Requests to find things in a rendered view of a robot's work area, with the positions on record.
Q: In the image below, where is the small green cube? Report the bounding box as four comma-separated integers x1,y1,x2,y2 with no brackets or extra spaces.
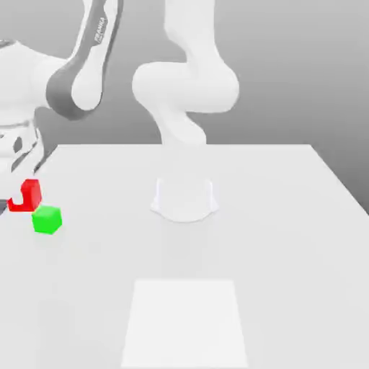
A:
31,205,63,236

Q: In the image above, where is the small red cube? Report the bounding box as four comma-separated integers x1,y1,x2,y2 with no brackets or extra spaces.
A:
6,178,43,213

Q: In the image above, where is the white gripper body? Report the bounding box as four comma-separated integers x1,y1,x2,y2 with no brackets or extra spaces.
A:
0,151,45,185

